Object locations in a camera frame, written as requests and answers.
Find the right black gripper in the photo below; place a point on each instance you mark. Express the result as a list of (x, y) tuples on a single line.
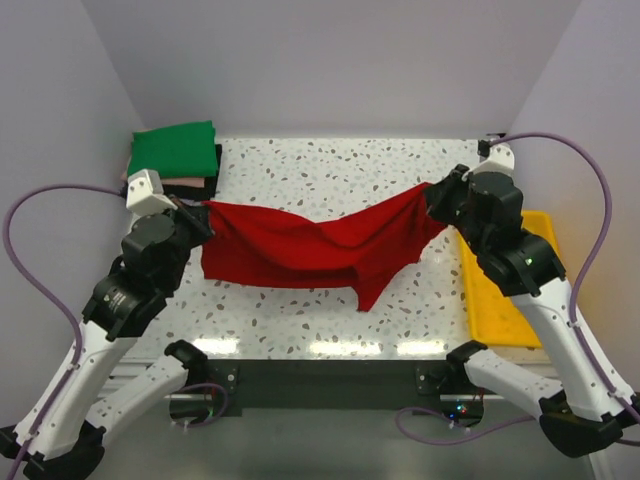
[(438, 193)]

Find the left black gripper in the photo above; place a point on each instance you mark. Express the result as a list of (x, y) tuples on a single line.
[(203, 234)]

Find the red t shirt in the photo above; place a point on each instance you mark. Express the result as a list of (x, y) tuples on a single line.
[(265, 247)]

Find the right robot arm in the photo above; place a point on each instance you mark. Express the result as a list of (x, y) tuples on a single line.
[(588, 406)]

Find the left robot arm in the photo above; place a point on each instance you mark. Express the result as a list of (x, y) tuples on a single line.
[(65, 434)]

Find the pink folded t shirt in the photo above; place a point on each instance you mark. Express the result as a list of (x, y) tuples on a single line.
[(192, 182)]

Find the green folded t shirt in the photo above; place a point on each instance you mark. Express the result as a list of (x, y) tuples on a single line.
[(184, 150)]

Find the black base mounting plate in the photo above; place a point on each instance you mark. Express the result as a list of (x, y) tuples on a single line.
[(331, 385)]

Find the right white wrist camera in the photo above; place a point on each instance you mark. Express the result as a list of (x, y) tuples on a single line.
[(499, 158)]

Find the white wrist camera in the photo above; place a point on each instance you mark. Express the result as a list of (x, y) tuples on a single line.
[(145, 195), (499, 158)]

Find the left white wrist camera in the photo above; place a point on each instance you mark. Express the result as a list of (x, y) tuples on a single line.
[(145, 195)]

